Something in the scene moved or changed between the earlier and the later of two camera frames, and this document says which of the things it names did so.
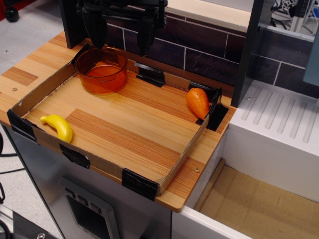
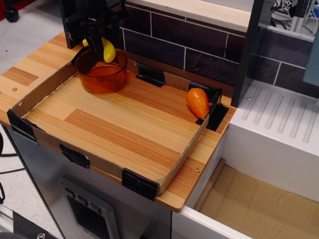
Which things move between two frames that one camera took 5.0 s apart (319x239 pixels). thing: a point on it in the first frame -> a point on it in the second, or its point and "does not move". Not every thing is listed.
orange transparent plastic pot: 103,71 does not move
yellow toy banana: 64,130 -> 109,50
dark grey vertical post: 261,16 does not move
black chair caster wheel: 11,13 does not move
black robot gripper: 153,14 -> 78,14
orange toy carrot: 198,101 does not move
